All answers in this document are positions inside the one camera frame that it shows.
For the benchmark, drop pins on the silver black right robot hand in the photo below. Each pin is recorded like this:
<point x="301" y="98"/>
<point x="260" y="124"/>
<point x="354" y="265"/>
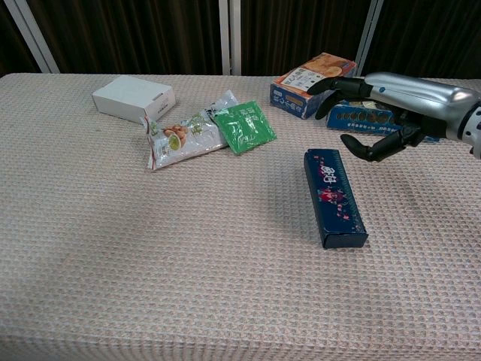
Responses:
<point x="413" y="94"/>

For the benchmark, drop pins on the navy blue glasses case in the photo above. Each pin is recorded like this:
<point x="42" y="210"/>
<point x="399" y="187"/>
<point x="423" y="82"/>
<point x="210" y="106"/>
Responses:
<point x="334" y="195"/>

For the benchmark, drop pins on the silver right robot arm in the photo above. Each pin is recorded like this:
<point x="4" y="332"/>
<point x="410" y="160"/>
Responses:
<point x="474" y="131"/>

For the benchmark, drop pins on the long blue cookie box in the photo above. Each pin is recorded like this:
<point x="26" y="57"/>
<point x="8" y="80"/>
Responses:
<point x="357" y="120"/>

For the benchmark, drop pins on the orange and blue biscuit box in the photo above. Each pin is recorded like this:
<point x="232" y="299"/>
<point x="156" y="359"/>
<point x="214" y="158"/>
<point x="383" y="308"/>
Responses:
<point x="295" y="101"/>

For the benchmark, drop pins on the white cardboard box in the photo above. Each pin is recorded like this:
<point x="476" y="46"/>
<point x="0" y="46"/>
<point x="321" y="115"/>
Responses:
<point x="131" y="97"/>

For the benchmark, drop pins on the green sachet packet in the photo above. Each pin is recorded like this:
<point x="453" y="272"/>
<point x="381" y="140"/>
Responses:
<point x="244" y="128"/>

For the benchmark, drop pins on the white snack bag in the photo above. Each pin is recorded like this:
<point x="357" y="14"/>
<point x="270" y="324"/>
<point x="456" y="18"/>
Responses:
<point x="188" y="141"/>

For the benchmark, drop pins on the dark brown curtain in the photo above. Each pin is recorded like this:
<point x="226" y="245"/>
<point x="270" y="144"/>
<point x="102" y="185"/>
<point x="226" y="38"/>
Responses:
<point x="131" y="34"/>

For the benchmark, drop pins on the pink waffle tablecloth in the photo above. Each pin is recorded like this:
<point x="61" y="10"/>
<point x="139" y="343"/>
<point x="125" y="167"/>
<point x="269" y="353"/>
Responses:
<point x="112" y="263"/>

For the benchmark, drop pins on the white metal frame post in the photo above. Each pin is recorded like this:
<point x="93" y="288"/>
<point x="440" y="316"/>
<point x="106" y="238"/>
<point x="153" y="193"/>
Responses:
<point x="224" y="37"/>
<point x="32" y="37"/>
<point x="369" y="37"/>
<point x="236" y="37"/>

